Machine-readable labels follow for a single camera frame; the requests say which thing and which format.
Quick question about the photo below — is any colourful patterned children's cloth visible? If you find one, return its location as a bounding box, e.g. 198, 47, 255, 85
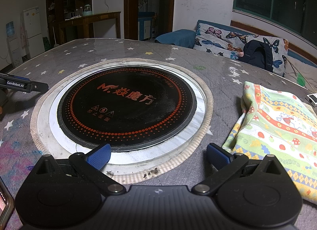
222, 82, 317, 203

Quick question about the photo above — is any water dispenser with bottle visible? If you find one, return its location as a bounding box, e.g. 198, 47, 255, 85
6, 21, 23, 68

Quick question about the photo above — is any white refrigerator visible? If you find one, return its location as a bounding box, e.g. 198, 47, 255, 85
21, 7, 45, 59

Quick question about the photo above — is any round black induction cooktop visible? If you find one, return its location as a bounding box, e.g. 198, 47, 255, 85
30, 58, 213, 184

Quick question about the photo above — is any grey star-patterned table cover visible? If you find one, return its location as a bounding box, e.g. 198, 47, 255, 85
1, 39, 316, 229

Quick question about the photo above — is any smartphone with red screen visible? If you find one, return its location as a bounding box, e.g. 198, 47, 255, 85
0, 179, 14, 230

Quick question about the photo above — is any dark wooden side table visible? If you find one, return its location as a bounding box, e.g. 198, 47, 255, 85
58, 11, 122, 45

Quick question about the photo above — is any dark navy backpack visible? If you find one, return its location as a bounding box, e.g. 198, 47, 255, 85
239, 40, 273, 72

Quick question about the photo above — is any small white device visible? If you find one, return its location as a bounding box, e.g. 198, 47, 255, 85
306, 93, 317, 107

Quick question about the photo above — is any beige cushion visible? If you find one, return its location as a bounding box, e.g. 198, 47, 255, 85
284, 56, 317, 92

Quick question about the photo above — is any large butterfly pillow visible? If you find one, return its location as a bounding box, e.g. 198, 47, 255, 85
193, 22, 251, 60

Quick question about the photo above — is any upright butterfly pillow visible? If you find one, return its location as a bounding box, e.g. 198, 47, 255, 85
247, 34, 289, 76

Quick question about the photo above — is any dark wooden doorway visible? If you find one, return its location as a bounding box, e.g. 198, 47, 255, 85
124, 0, 175, 40

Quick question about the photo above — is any dark green window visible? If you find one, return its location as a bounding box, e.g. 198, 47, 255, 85
233, 0, 316, 45

